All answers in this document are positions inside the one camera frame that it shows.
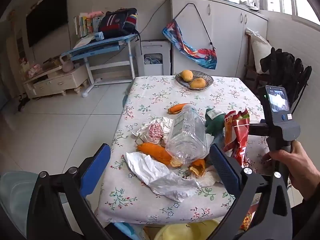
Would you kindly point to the red snack bag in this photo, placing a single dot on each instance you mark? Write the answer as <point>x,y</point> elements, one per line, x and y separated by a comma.
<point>236,135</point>

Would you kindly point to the yellow mango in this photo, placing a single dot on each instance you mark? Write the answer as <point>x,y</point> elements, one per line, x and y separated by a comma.
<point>187,75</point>
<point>198,83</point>

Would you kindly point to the pink plush toy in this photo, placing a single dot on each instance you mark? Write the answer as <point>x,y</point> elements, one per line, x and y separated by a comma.
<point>95,14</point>

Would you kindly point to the white shoes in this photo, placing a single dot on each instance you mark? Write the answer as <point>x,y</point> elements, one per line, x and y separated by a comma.
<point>247,4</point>

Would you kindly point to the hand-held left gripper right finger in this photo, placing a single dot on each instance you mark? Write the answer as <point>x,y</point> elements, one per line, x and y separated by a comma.
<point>222,165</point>

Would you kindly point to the black jacket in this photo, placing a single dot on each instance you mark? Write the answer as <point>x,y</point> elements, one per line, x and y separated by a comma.
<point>282,67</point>

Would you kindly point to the small orange peel piece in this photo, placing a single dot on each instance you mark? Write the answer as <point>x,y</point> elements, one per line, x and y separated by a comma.
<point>198,168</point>

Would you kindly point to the pink kettlebell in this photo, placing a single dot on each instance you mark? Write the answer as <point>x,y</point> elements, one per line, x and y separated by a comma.
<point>67,65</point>

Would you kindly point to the yellow plastic basin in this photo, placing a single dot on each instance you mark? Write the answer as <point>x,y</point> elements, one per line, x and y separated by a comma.
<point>190,231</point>

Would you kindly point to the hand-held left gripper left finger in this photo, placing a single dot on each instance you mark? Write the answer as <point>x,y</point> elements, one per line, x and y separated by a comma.
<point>96,165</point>

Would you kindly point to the white storage cabinet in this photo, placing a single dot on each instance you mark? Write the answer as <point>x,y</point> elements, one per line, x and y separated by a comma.
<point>230,30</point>

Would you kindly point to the black wall television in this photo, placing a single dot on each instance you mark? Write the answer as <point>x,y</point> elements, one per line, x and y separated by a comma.
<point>47,17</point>

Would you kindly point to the white pillow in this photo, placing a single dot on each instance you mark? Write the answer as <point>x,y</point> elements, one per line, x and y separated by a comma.
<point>260,50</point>

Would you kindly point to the person's right hand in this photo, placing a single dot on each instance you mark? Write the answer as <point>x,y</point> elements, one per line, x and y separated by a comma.
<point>302,170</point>

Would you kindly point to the cream television cabinet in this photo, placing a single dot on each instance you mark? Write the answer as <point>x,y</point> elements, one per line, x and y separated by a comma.
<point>60,81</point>

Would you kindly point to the grey fruit plate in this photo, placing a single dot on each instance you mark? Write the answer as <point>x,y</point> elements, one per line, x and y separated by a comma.
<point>207,78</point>

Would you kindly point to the large orange loofah piece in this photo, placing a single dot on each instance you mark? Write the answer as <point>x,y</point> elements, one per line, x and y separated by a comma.
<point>155,151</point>

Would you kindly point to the dark striped backpack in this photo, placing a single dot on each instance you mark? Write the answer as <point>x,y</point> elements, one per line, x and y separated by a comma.
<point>117,22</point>

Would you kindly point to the white floor appliance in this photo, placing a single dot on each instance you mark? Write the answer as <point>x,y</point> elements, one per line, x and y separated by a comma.
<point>152,48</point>

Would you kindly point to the row of books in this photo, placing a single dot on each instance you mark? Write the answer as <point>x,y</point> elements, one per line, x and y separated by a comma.
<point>83,26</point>

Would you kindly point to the teal padded stool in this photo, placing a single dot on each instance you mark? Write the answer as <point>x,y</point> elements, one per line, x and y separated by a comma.
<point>15,192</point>

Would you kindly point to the clear plastic bottle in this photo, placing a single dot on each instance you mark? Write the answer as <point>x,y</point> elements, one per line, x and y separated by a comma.
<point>186,135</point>

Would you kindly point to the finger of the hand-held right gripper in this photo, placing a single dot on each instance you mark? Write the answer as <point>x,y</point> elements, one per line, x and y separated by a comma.
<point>257,130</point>

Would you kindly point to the person's right forearm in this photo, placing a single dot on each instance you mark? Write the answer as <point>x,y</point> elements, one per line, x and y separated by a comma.
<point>310,210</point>

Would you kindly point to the blue study desk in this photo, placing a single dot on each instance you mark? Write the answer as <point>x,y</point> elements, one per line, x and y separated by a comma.
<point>95,48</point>

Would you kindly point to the white paper tissue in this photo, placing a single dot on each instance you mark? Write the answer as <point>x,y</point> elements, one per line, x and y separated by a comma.
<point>211,178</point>

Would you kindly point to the dark wooden chair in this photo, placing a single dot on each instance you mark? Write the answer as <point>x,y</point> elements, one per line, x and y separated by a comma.
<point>252,77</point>

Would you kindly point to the white pink bag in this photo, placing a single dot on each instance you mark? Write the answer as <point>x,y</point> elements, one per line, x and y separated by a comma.
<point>155,131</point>

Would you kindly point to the blue plastic packet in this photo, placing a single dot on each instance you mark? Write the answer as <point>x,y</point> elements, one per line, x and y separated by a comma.
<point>100,35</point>

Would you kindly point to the white paper towel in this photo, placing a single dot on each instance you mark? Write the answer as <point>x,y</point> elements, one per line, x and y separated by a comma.
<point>155,175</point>

